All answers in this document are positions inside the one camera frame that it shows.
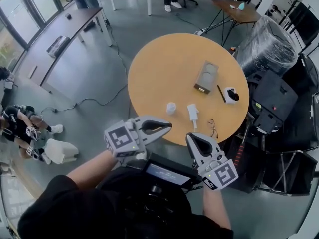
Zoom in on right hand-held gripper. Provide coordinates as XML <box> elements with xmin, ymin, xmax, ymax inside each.
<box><xmin>185</xmin><ymin>132</ymin><xmax>239</xmax><ymax>192</ymax></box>

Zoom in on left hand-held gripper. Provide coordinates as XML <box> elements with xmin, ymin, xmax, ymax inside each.
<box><xmin>104</xmin><ymin>115</ymin><xmax>173</xmax><ymax>162</ymax></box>

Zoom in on person's right forearm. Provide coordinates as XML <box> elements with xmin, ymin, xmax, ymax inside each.
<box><xmin>202</xmin><ymin>185</ymin><xmax>231</xmax><ymax>230</ymax></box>

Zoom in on person's left forearm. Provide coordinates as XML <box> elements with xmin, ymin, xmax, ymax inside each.
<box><xmin>66</xmin><ymin>149</ymin><xmax>118</xmax><ymax>190</ymax></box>

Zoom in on thin-framed eyeglasses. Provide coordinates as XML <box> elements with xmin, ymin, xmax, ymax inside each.
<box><xmin>207</xmin><ymin>119</ymin><xmax>219</xmax><ymax>139</ymax></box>

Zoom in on black chest-mounted screen device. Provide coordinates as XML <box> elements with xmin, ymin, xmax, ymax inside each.
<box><xmin>143</xmin><ymin>153</ymin><xmax>202</xmax><ymax>193</ymax></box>

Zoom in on small white box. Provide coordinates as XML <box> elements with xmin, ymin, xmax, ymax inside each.
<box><xmin>223</xmin><ymin>87</ymin><xmax>237</xmax><ymax>105</ymax></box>

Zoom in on black pen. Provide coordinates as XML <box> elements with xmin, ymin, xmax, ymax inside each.
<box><xmin>217</xmin><ymin>84</ymin><xmax>226</xmax><ymax>103</ymax></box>

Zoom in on grey box with round recesses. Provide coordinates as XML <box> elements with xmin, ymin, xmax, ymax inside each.
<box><xmin>193</xmin><ymin>60</ymin><xmax>219</xmax><ymax>95</ymax></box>

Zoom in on black equipment case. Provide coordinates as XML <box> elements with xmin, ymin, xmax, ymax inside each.
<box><xmin>246</xmin><ymin>70</ymin><xmax>299</xmax><ymax>134</ymax></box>

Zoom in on white plastic bin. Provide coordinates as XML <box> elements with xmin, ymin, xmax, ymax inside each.
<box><xmin>45</xmin><ymin>138</ymin><xmax>80</xmax><ymax>165</ymax></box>

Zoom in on person's black shirt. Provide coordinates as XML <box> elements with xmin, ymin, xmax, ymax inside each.
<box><xmin>17</xmin><ymin>167</ymin><xmax>235</xmax><ymax>239</ymax></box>

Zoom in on table with white legs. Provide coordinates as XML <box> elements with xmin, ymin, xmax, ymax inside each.
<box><xmin>107</xmin><ymin>0</ymin><xmax>157</xmax><ymax>16</ymax></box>

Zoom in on black flat box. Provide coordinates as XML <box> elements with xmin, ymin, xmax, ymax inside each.
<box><xmin>46</xmin><ymin>35</ymin><xmax>71</xmax><ymax>58</ymax></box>

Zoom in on long dark desk white legs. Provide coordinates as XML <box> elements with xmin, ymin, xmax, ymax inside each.
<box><xmin>17</xmin><ymin>7</ymin><xmax>113</xmax><ymax>94</ymax></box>

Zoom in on wooden table black metal legs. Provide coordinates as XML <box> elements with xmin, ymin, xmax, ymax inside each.
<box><xmin>203</xmin><ymin>0</ymin><xmax>262</xmax><ymax>47</ymax></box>

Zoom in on black monitor screen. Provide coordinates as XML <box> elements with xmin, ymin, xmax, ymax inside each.
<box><xmin>288</xmin><ymin>1</ymin><xmax>319</xmax><ymax>46</ymax></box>

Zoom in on black coat stand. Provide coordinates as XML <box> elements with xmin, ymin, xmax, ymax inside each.
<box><xmin>286</xmin><ymin>0</ymin><xmax>301</xmax><ymax>12</ymax></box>

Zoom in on black framed glass door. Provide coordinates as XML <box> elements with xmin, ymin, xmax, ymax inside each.
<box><xmin>0</xmin><ymin>0</ymin><xmax>73</xmax><ymax>69</ymax></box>

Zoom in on black red striped handle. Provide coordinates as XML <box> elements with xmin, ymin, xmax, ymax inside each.
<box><xmin>234</xmin><ymin>143</ymin><xmax>245</xmax><ymax>170</ymax></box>

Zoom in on black rubber strap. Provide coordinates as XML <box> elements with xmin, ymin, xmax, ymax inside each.
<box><xmin>226</xmin><ymin>89</ymin><xmax>240</xmax><ymax>102</ymax></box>

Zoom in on black floor cable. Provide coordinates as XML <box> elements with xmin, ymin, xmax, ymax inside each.
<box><xmin>104</xmin><ymin>18</ymin><xmax>128</xmax><ymax>69</ymax></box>
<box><xmin>41</xmin><ymin>83</ymin><xmax>128</xmax><ymax>113</ymax></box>

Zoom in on black crate with silver frame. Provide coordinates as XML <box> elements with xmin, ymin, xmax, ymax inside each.
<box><xmin>254</xmin><ymin>148</ymin><xmax>319</xmax><ymax>196</ymax></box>

